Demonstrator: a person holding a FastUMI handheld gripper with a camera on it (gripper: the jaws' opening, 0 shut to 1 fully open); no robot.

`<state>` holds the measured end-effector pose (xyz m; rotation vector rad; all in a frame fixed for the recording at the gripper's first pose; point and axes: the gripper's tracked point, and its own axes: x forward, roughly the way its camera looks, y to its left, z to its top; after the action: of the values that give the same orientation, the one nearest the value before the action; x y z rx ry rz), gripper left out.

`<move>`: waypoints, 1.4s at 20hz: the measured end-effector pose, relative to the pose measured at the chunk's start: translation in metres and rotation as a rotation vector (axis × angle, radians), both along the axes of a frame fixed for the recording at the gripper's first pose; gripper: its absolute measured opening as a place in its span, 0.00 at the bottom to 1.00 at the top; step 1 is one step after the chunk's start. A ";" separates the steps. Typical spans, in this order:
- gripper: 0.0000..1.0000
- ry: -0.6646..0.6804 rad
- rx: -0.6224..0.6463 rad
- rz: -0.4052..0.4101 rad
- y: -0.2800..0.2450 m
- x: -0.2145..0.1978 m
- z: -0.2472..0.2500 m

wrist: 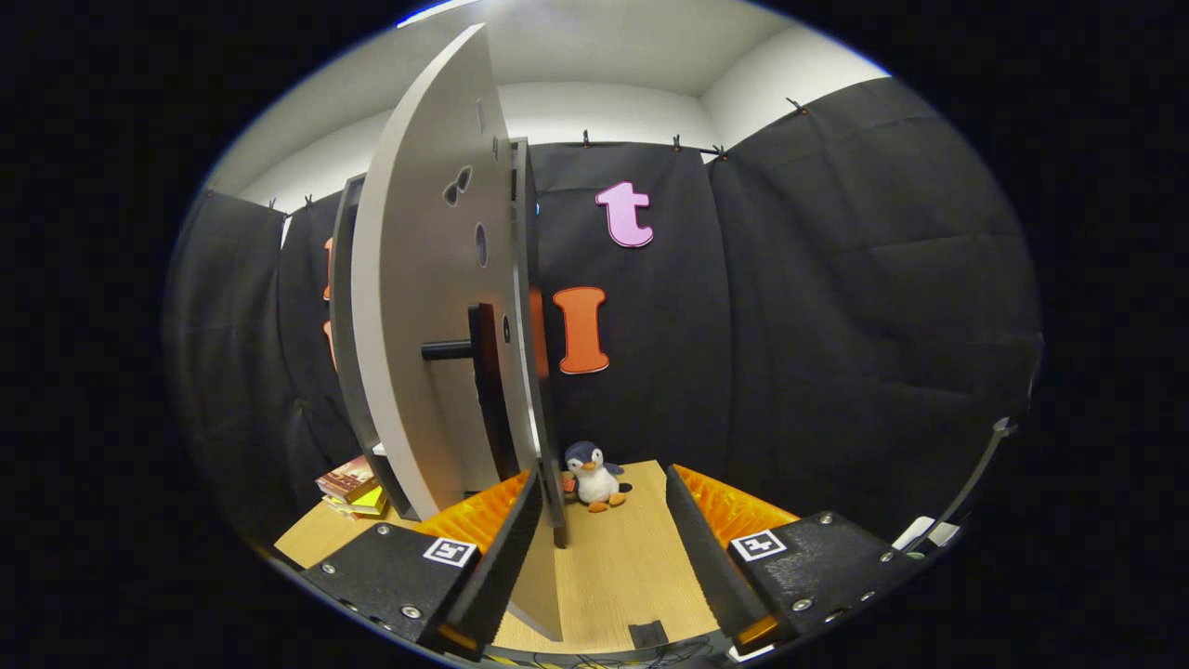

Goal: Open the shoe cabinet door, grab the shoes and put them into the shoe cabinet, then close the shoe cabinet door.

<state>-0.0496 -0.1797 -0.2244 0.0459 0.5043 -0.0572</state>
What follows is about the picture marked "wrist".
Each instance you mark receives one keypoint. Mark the penguin plush toy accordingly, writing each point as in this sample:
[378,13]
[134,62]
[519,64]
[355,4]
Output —
[594,478]

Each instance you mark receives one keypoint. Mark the black backdrop cloth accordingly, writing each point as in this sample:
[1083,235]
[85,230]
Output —
[836,307]

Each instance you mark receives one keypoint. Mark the white side table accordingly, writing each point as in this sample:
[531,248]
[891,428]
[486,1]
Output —
[920,531]

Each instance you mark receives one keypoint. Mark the dark grey shoe cabinet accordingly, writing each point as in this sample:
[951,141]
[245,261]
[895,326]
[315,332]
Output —
[346,353]

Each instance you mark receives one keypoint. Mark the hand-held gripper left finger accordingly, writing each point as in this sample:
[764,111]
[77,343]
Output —
[506,557]

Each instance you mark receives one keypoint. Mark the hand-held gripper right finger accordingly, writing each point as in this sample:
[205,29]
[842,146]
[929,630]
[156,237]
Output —
[706,548]

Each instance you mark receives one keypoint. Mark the brown cover book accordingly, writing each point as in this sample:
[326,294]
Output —
[348,478]

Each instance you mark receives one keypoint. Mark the small black block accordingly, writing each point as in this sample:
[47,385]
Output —
[648,635]

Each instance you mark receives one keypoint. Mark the yellow cover book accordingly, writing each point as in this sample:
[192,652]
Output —
[370,503]

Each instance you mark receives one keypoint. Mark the row of black cloth clips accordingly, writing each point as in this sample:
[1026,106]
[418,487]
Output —
[676,144]

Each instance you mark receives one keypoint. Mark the black stand pole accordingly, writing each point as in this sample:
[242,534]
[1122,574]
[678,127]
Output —
[975,483]

